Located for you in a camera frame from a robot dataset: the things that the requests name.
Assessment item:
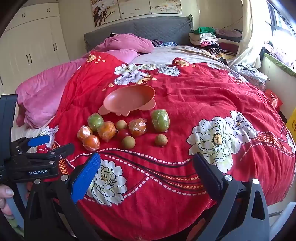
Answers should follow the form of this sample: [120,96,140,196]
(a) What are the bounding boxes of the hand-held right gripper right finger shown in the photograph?
[193,152,270,241]

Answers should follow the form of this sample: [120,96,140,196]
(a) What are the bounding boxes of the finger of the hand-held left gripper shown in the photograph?
[28,143,75,163]
[11,134,51,153]

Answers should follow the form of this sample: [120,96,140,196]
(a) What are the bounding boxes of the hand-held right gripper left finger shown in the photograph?
[24,153,101,241]

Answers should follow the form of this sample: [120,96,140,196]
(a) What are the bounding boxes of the orange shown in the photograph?
[129,118,148,137]
[82,135,101,152]
[77,125,93,141]
[97,121,117,143]

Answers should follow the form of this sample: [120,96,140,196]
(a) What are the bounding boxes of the small green mango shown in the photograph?
[87,113,105,131]

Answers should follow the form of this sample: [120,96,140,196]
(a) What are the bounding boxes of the small red tomato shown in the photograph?
[117,129,131,140]

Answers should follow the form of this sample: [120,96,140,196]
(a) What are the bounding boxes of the large green mango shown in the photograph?
[151,109,170,132]

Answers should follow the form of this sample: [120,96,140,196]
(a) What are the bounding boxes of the pink plastic plate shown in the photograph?
[98,85,156,116]

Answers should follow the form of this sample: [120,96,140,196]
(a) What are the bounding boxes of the person's left hand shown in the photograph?
[0,185,14,217]

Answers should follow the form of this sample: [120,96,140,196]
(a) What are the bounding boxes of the pink quilt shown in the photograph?
[15,34,155,129]

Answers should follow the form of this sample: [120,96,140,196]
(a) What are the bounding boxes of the light green cloth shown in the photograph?
[7,218,23,237]

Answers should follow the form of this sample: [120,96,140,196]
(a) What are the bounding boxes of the red floral blanket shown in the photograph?
[38,50,296,241]

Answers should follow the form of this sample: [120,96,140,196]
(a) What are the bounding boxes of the yellow box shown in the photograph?
[285,115,296,137]

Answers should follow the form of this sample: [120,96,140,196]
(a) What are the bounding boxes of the white wardrobe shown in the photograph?
[0,2,70,93]

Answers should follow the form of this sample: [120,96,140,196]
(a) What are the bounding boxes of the red paper bag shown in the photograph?
[265,89,284,109]

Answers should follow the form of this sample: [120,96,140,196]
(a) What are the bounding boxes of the crumpled pale clothes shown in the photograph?
[229,62,270,92]

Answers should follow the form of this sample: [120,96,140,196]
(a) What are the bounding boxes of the beige bed sheet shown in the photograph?
[131,45,232,70]

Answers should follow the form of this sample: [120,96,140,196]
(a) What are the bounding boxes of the green-edged ledge cover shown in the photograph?
[264,53,296,78]

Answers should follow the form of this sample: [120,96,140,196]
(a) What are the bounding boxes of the stack of folded clothes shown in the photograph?
[188,27,242,61]

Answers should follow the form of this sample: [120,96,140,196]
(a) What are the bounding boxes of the clothes pile on windowsill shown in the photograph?
[261,40,296,70]

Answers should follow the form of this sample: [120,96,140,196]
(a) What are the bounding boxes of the cream curtain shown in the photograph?
[228,0,266,67]

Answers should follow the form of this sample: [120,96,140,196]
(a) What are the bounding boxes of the grey padded headboard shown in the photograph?
[84,16,193,52]

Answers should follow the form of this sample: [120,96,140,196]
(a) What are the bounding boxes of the window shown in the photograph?
[266,0,296,40]

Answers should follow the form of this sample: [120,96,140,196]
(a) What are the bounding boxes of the floral wall painting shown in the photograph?
[90,0,182,24]

